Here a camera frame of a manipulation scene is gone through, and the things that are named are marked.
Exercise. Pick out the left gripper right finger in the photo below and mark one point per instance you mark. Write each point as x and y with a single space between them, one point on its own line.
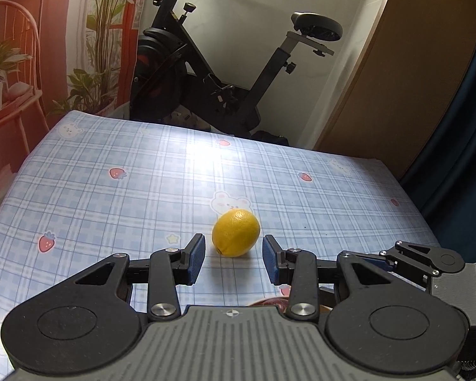
298 269

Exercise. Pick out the left yellow lemon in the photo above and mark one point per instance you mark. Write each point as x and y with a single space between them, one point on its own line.
235 233

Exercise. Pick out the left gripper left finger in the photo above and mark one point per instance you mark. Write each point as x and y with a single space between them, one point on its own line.
167 269

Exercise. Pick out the black exercise bike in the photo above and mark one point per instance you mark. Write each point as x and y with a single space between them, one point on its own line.
171 71

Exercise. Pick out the blue plaid tablecloth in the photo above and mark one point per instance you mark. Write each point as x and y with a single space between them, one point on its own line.
96 186

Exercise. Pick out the wooden wardrobe panel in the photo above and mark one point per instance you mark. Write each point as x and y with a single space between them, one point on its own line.
404 82

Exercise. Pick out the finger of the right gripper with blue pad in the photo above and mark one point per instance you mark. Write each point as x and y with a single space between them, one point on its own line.
416 262

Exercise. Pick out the red apple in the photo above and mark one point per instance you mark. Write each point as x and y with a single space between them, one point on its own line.
280 302

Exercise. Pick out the printed room backdrop poster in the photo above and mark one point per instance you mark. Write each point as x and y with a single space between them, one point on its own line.
58 56

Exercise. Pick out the dark blue curtain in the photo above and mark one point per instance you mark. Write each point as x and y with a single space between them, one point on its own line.
441 182

